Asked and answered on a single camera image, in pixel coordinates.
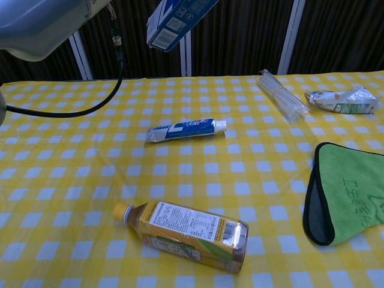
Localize blue white toothpaste tube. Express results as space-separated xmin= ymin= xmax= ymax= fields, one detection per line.
xmin=145 ymin=118 xmax=227 ymax=144

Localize blue toothpaste box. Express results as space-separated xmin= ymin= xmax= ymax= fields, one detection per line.
xmin=146 ymin=0 xmax=220 ymax=53

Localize yellow-capped tea bottle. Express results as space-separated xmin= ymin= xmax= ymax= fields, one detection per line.
xmin=112 ymin=201 xmax=250 ymax=274

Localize clear bundle of straws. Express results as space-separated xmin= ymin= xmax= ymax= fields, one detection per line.
xmin=257 ymin=68 xmax=310 ymax=124

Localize yellow white checked tablecloth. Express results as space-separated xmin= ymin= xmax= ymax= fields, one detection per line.
xmin=0 ymin=70 xmax=384 ymax=288

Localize dark pleated curtain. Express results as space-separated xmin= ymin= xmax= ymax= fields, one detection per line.
xmin=0 ymin=0 xmax=384 ymax=86

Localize crumpled white snack wrapper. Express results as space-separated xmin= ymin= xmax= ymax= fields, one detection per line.
xmin=304 ymin=86 xmax=381 ymax=115

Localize green microfibre cloth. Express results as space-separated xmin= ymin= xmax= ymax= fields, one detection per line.
xmin=302 ymin=142 xmax=384 ymax=247

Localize white screen frame post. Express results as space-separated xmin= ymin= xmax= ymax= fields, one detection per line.
xmin=277 ymin=0 xmax=306 ymax=76
xmin=179 ymin=30 xmax=193 ymax=77
xmin=68 ymin=30 xmax=94 ymax=81

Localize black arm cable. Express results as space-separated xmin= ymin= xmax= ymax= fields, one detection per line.
xmin=5 ymin=2 xmax=124 ymax=118

